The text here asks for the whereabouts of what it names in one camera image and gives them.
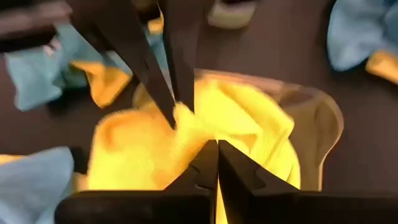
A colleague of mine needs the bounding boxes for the blue microfiber towel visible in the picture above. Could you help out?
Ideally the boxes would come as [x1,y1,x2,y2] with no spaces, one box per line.
[325,0,398,73]
[0,146,76,224]

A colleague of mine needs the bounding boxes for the clear plastic basket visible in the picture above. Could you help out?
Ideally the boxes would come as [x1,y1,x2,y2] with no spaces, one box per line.
[132,67,345,192]

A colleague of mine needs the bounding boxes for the clear spray bottle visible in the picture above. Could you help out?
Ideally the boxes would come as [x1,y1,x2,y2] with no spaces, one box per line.
[207,0,258,29]

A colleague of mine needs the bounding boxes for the teal microfiber towel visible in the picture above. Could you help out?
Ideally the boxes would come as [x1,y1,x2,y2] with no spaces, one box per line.
[4,23,170,112]

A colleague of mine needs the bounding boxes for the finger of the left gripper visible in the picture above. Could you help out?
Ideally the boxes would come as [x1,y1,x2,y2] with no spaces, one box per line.
[67,0,177,129]
[160,0,215,111]

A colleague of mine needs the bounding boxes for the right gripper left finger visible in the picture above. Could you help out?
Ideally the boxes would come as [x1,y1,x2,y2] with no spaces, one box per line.
[55,139,218,224]

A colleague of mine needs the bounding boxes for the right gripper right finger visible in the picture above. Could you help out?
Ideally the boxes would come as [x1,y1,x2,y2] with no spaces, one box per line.
[219,139,398,224]

